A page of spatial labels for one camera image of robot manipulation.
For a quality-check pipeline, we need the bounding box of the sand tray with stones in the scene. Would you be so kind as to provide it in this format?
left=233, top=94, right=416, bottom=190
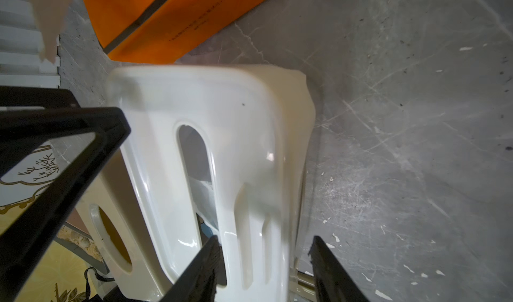
left=54, top=222, right=110, bottom=274

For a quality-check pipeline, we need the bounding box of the white tissue box lid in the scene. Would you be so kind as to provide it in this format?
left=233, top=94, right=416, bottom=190
left=106, top=64, right=315, bottom=301

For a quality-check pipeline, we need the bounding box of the orange tissue pack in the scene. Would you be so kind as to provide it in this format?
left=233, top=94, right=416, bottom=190
left=19, top=0, right=291, bottom=65

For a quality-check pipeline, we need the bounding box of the beige tissue box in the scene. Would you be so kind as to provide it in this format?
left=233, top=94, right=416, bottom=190
left=76, top=152, right=172, bottom=301

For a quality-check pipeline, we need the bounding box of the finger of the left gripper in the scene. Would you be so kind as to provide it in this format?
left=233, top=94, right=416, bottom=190
left=1, top=86, right=131, bottom=301

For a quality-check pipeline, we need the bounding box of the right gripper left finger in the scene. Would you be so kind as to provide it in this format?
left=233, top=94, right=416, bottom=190
left=160, top=236, right=221, bottom=302

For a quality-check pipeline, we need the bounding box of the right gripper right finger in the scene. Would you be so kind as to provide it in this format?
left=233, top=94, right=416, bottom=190
left=309, top=235, right=369, bottom=302

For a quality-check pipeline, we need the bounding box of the white fence flower planter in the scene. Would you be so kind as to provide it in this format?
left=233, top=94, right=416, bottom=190
left=1, top=0, right=61, bottom=88

